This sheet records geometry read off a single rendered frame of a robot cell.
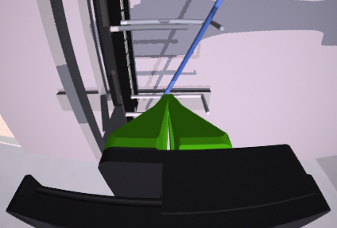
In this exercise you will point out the black patch panel rack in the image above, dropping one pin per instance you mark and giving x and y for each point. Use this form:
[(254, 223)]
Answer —
[(123, 98)]

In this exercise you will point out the blue cable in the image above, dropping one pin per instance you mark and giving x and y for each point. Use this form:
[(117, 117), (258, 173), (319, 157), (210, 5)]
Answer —
[(193, 46)]

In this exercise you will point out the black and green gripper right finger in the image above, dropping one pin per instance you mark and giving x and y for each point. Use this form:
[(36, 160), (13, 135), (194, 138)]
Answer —
[(188, 130)]

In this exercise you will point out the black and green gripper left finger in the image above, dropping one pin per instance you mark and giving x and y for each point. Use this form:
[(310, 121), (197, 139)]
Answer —
[(148, 130)]

